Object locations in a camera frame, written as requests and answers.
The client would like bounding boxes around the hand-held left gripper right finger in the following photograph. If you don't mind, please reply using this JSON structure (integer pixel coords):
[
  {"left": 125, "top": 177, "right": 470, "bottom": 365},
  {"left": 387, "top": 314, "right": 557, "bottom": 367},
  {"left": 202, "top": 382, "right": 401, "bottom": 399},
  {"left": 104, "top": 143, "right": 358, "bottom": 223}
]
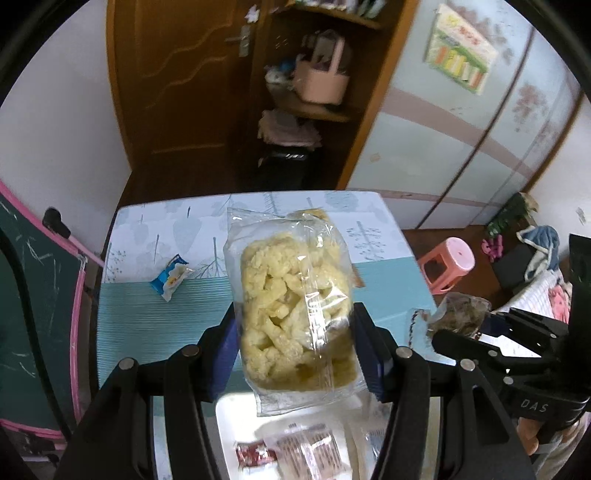
[{"left": 353, "top": 302, "right": 539, "bottom": 480}]

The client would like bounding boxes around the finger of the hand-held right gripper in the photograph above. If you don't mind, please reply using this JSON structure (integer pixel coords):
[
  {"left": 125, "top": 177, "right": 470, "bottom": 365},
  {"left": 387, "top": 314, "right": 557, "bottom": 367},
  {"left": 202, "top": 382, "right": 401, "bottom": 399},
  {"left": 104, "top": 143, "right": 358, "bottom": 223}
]
[
  {"left": 431, "top": 329, "right": 513, "bottom": 384},
  {"left": 480, "top": 310, "right": 568, "bottom": 352}
]

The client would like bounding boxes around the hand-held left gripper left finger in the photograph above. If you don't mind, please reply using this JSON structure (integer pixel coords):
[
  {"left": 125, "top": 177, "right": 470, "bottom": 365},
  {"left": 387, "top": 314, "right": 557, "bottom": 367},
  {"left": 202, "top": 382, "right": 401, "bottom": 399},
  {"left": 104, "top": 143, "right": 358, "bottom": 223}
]
[{"left": 53, "top": 302, "right": 241, "bottom": 480}]

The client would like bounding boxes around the dark nut snack packet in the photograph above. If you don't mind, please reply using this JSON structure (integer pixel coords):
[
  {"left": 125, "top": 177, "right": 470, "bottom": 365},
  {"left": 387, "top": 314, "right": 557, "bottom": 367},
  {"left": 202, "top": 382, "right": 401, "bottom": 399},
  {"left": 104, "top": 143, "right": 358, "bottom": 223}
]
[{"left": 409, "top": 292, "right": 492, "bottom": 344}]

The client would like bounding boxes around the white plastic tray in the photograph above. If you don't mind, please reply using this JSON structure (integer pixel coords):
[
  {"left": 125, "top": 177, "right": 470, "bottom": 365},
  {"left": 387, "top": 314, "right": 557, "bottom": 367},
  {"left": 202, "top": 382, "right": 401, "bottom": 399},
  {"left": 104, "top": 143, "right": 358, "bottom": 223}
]
[{"left": 215, "top": 392, "right": 393, "bottom": 480}]

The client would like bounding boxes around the yellow puffed snack bag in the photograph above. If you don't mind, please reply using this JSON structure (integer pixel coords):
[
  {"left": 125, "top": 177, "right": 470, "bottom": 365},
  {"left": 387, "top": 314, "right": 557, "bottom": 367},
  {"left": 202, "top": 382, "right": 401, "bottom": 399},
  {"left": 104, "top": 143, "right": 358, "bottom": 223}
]
[{"left": 223, "top": 207, "right": 365, "bottom": 418}]

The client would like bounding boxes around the red snack packet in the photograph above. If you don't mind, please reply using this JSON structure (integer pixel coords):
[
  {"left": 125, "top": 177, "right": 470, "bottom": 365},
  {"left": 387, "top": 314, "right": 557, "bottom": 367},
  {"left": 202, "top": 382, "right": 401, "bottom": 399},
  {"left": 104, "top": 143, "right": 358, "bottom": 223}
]
[{"left": 235, "top": 439, "right": 280, "bottom": 472}]

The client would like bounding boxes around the red white biscuit packet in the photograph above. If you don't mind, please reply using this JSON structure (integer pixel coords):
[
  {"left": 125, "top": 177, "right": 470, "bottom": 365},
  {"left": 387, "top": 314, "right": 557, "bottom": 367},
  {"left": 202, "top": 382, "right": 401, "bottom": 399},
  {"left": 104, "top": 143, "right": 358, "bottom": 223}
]
[{"left": 263, "top": 422, "right": 354, "bottom": 480}]

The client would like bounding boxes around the person's right forearm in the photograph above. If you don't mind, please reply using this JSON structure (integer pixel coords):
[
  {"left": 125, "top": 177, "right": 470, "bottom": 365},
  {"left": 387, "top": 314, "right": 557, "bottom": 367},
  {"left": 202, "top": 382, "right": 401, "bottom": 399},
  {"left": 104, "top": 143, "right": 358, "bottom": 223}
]
[{"left": 536, "top": 418, "right": 589, "bottom": 480}]

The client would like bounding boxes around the person's right hand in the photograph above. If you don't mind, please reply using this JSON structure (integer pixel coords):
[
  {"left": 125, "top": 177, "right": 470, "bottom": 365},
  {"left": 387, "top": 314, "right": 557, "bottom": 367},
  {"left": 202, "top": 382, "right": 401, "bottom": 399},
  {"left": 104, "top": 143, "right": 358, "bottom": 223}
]
[{"left": 516, "top": 415, "right": 541, "bottom": 457}]

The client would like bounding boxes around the plaid bedding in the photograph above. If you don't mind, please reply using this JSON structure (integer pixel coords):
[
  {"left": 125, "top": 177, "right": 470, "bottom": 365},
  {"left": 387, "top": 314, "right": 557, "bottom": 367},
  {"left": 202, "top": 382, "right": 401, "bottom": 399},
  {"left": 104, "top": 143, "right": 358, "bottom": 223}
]
[{"left": 526, "top": 272, "right": 573, "bottom": 324}]

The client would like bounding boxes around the teal placemat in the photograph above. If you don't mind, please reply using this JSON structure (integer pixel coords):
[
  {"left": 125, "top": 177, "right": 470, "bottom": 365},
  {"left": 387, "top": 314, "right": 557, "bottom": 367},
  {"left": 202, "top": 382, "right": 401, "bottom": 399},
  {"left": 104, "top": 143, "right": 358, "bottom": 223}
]
[{"left": 95, "top": 261, "right": 438, "bottom": 398}]

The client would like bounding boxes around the pink plastic stool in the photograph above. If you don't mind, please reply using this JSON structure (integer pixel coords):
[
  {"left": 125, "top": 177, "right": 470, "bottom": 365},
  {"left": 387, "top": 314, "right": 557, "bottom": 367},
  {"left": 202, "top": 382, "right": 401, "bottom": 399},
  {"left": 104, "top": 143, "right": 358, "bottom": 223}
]
[{"left": 418, "top": 237, "right": 476, "bottom": 295}]

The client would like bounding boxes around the blue white cloth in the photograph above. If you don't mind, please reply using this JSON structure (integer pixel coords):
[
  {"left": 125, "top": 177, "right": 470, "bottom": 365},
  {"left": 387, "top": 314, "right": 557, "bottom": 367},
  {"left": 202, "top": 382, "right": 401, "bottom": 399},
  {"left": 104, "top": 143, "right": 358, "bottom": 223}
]
[{"left": 516, "top": 224, "right": 561, "bottom": 282}]

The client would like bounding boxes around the blue white snack packet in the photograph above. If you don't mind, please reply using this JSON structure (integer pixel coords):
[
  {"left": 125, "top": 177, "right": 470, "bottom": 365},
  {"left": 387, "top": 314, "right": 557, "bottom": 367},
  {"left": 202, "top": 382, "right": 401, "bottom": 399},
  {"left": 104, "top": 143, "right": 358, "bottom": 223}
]
[{"left": 148, "top": 254, "right": 191, "bottom": 303}]

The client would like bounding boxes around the dark green bag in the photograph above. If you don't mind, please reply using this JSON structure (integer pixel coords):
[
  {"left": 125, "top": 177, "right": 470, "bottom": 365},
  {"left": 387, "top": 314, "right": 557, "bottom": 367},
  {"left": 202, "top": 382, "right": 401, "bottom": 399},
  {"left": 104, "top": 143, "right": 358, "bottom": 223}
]
[{"left": 482, "top": 193, "right": 539, "bottom": 291}]

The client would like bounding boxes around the leaf print tablecloth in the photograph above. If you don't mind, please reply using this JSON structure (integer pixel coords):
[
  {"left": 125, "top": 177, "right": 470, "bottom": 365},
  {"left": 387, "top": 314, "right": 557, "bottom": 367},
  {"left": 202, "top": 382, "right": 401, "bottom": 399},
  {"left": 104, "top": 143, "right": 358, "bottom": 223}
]
[{"left": 95, "top": 190, "right": 439, "bottom": 480}]

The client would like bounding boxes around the pink framed chalkboard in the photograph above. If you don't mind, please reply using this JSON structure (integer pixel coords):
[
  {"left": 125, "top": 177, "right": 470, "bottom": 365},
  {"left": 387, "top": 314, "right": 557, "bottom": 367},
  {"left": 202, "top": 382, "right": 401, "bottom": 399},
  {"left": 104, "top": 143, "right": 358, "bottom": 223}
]
[{"left": 0, "top": 180, "right": 105, "bottom": 446}]

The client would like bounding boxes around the black appliance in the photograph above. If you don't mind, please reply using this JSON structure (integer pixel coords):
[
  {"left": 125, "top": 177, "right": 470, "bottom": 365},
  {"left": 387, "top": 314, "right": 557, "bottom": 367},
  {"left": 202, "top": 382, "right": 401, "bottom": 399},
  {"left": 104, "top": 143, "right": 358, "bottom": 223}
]
[{"left": 256, "top": 148, "right": 319, "bottom": 190}]

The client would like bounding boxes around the floral sliding wardrobe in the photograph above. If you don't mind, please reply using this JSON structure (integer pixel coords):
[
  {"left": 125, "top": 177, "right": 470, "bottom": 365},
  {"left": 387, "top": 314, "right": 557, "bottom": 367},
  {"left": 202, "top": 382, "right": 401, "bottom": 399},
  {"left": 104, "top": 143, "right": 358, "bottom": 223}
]
[{"left": 344, "top": 0, "right": 585, "bottom": 229}]

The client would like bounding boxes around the black easel knob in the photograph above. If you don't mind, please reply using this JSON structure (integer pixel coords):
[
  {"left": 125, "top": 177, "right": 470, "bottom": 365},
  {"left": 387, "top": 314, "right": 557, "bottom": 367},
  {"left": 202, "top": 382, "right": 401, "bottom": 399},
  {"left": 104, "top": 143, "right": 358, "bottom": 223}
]
[{"left": 42, "top": 208, "right": 72, "bottom": 238}]

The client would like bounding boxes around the stack of folded cloths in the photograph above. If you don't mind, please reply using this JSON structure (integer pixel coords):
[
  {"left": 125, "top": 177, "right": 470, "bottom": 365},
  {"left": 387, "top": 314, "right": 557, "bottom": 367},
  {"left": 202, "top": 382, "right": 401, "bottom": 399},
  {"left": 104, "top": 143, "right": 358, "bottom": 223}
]
[{"left": 257, "top": 108, "right": 322, "bottom": 148}]

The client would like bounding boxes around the wooden corner shelf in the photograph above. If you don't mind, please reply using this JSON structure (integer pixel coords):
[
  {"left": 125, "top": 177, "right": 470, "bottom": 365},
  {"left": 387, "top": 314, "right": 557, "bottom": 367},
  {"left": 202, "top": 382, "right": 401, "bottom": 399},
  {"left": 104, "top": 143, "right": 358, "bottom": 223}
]
[{"left": 249, "top": 0, "right": 419, "bottom": 190}]

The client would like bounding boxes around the wooden door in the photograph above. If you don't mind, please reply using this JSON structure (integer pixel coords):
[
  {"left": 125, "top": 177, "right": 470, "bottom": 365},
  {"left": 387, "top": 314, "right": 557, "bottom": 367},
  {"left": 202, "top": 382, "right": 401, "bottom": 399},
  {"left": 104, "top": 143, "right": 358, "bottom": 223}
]
[{"left": 106, "top": 0, "right": 273, "bottom": 195}]

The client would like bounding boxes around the pink basket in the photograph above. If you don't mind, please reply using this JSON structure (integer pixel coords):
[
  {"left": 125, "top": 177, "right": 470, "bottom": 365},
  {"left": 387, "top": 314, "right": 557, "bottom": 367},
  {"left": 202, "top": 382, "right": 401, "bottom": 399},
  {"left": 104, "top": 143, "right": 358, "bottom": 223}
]
[{"left": 294, "top": 30, "right": 349, "bottom": 106}]

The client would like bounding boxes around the blue toy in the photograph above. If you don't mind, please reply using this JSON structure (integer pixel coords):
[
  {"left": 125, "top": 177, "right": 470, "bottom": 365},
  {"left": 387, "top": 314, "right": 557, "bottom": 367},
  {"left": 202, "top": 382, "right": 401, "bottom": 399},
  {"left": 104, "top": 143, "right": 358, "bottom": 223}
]
[{"left": 265, "top": 60, "right": 296, "bottom": 88}]

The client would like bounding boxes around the cluster of small bottles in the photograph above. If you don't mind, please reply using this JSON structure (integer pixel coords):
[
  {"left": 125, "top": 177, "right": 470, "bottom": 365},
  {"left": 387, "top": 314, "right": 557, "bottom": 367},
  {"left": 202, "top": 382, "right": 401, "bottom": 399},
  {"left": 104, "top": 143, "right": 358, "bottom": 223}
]
[{"left": 295, "top": 0, "right": 386, "bottom": 19}]

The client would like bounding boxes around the wall poster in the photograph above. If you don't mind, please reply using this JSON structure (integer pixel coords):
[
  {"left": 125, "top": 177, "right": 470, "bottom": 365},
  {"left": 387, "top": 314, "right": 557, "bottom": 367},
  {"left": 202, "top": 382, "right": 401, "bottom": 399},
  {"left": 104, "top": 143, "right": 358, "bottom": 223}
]
[{"left": 424, "top": 4, "right": 499, "bottom": 95}]

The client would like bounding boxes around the metal door handle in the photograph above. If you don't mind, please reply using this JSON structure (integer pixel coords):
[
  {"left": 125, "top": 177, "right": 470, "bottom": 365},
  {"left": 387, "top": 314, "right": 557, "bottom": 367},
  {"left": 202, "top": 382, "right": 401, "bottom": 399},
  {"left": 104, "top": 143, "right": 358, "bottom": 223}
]
[{"left": 225, "top": 25, "right": 252, "bottom": 57}]

